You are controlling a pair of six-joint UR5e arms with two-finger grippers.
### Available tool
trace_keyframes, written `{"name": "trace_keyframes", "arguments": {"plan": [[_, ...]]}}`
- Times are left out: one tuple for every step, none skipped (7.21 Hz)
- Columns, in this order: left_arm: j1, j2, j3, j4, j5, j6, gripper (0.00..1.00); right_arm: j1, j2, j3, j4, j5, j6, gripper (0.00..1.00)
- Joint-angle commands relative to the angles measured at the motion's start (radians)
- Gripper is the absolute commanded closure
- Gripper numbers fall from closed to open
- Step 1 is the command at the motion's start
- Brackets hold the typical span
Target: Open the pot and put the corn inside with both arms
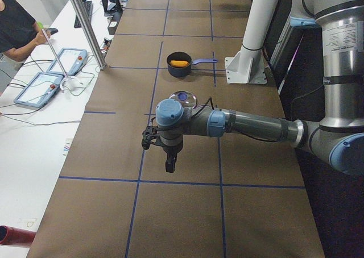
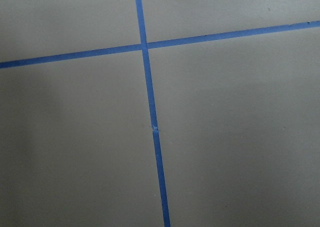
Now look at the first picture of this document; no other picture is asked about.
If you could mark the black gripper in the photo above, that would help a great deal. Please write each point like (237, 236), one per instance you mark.
(170, 150)

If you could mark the glass pot lid blue knob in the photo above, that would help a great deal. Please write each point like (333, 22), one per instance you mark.
(186, 98)

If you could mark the yellow corn cob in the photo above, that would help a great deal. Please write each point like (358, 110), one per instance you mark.
(179, 63)

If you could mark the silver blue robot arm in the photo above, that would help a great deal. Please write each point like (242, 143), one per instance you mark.
(337, 139)

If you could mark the dark blue saucepan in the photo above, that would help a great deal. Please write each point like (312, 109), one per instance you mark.
(182, 72)

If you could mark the far teach pendant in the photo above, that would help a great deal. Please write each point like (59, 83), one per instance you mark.
(71, 59)

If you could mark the teach pendant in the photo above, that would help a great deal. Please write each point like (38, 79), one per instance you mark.
(71, 59)
(39, 90)

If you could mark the near teach pendant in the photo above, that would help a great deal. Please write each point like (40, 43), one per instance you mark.
(39, 90)

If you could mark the red cylinder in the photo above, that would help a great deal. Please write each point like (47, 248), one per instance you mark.
(16, 237)

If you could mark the long metal rod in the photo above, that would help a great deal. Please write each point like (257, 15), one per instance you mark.
(66, 77)

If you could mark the person in black shirt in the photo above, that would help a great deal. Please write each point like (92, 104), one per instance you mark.
(20, 32)

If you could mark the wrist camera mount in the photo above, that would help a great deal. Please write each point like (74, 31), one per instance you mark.
(150, 135)

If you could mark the white camera mast base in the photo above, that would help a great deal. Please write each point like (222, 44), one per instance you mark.
(247, 66)

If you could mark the aluminium frame post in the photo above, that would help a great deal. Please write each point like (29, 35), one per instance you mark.
(89, 33)

